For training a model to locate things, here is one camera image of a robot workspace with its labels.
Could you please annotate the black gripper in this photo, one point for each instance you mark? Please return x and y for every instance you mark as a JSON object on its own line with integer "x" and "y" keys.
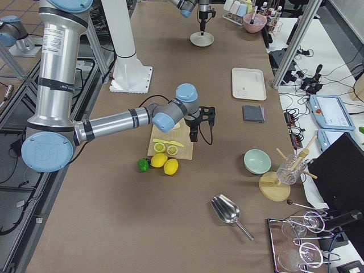
{"x": 191, "y": 122}
{"x": 202, "y": 13}

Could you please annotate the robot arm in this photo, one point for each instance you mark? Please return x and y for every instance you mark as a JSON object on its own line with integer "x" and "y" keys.
{"x": 186, "y": 6}
{"x": 51, "y": 136}

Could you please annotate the beige rectangular tray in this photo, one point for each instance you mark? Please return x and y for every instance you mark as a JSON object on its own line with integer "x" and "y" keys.
{"x": 248, "y": 84}

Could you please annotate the mirror tray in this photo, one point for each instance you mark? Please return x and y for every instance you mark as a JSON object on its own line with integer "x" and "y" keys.
{"x": 280, "y": 242}

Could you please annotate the bamboo cutting board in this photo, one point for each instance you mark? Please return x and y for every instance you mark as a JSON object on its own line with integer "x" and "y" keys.
{"x": 180, "y": 135}

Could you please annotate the beige round plate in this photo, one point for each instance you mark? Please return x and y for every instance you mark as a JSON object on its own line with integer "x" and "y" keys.
{"x": 202, "y": 39}

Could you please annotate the yellow plastic knife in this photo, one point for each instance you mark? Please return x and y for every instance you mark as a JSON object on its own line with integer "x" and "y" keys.
{"x": 171, "y": 142}

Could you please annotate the lemon half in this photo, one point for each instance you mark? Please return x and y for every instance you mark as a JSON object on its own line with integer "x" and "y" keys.
{"x": 172, "y": 150}
{"x": 159, "y": 147}

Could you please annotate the white cup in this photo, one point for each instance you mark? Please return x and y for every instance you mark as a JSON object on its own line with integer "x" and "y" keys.
{"x": 228, "y": 4}

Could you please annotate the pale pink cup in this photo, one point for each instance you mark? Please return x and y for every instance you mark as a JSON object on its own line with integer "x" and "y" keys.
{"x": 235, "y": 7}

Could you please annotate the whole yellow lemon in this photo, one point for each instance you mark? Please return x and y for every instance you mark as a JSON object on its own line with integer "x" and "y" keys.
{"x": 171, "y": 166}
{"x": 159, "y": 160}

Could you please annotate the light blue cup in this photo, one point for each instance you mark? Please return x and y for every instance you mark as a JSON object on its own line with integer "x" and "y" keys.
{"x": 242, "y": 9}

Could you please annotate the metal muddler tool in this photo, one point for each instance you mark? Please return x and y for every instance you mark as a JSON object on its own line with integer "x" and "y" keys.
{"x": 253, "y": 15}

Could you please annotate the pink bowl with ice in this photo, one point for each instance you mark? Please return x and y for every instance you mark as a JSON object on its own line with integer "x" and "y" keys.
{"x": 259, "y": 22}

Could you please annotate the green lime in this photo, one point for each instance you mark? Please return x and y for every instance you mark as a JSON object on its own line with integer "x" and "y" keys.
{"x": 143, "y": 165}

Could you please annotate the dark grey folded cloth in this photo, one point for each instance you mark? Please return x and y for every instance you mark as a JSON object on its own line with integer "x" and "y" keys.
{"x": 253, "y": 113}

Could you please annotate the mint green bowl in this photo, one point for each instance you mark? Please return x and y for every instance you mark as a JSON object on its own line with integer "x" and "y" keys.
{"x": 257, "y": 161}

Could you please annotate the metal scoop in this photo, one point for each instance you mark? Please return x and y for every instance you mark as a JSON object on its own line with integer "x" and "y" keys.
{"x": 229, "y": 213}

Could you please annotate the wooden cup tree stand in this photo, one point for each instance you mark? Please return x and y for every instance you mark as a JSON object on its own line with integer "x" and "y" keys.
{"x": 272, "y": 188}

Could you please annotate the clear glass mug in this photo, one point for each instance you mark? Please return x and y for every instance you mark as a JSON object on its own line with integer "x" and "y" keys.
{"x": 291, "y": 169}

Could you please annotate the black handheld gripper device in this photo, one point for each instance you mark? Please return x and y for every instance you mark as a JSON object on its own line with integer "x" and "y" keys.
{"x": 311, "y": 85}

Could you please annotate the blue teach pendant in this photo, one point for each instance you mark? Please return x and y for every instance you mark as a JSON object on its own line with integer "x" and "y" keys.
{"x": 326, "y": 137}
{"x": 330, "y": 113}

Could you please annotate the wine glass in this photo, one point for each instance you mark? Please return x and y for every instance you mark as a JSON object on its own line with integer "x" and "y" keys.
{"x": 299, "y": 227}
{"x": 305, "y": 258}

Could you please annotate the white wire cup rack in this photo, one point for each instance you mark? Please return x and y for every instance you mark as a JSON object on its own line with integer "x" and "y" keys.
{"x": 233, "y": 18}

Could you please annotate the wire bottle carrier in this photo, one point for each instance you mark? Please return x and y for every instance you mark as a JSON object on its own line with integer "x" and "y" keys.
{"x": 272, "y": 11}

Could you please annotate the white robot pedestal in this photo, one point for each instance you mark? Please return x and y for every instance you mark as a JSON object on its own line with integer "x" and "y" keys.
{"x": 129, "y": 74}

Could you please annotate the aluminium frame post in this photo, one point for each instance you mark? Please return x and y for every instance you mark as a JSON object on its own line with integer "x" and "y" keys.
{"x": 301, "y": 30}

